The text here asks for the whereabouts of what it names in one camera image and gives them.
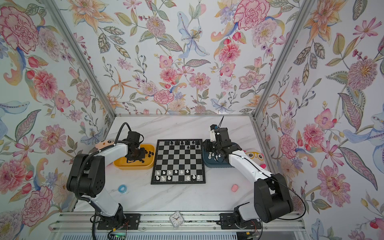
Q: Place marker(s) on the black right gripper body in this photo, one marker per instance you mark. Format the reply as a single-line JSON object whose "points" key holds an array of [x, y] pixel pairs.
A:
{"points": [[213, 146]]}

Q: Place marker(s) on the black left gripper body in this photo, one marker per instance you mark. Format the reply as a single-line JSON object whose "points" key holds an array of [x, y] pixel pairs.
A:
{"points": [[139, 154]]}

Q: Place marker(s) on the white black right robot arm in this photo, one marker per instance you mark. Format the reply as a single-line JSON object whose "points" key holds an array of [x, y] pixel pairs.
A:
{"points": [[272, 199]]}

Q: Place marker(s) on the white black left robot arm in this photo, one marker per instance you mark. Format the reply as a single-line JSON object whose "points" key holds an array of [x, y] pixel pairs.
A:
{"points": [[87, 177]]}

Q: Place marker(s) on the yellow plastic tray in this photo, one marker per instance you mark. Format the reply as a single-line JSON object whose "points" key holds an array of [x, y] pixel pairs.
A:
{"points": [[144, 164]]}

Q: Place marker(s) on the teal plastic tray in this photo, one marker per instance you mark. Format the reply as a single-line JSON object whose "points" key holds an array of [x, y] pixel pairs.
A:
{"points": [[210, 159]]}

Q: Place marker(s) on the doll plush toy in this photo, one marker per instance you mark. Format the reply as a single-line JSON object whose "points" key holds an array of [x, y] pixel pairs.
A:
{"points": [[104, 144]]}

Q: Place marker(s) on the pink white plush toy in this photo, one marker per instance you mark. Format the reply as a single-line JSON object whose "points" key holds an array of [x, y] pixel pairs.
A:
{"points": [[257, 158]]}

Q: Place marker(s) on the black white chessboard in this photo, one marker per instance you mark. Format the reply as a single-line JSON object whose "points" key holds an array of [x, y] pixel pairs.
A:
{"points": [[179, 161]]}

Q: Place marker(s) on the pink small eraser toy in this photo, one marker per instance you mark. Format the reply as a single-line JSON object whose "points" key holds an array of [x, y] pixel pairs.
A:
{"points": [[234, 188]]}

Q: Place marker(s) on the small white desk clock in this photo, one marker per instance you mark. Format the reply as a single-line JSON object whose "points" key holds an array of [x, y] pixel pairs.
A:
{"points": [[176, 219]]}

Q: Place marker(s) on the blue small ring toy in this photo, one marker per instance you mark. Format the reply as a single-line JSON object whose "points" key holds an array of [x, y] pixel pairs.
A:
{"points": [[122, 189]]}

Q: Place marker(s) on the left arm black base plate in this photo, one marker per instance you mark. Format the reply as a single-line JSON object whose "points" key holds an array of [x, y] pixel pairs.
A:
{"points": [[120, 221]]}

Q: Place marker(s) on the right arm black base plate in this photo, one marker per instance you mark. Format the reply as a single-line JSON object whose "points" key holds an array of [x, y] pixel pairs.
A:
{"points": [[233, 221]]}

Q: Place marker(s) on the aluminium front rail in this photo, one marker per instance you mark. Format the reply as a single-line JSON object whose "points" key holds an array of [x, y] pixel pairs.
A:
{"points": [[147, 222]]}

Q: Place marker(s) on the aluminium frame corner post right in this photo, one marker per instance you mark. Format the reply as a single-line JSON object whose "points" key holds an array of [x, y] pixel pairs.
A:
{"points": [[303, 13]]}

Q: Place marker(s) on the aluminium frame corner post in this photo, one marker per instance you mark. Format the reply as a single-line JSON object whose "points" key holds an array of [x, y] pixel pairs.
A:
{"points": [[303, 13], [68, 36]]}

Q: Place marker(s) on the aluminium frame corner post left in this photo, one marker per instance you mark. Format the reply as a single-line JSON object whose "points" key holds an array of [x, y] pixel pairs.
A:
{"points": [[68, 36]]}

